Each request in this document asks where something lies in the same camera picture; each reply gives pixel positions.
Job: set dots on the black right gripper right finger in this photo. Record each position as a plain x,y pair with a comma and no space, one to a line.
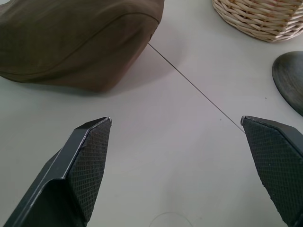
277,160

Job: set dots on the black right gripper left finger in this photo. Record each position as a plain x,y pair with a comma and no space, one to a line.
78,170

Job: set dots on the brown fabric cap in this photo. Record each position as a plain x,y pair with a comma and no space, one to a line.
68,40

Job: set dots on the dark grey round dish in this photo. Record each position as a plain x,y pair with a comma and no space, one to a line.
290,78

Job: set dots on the woven wicker basket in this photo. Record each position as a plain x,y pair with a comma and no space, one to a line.
258,17

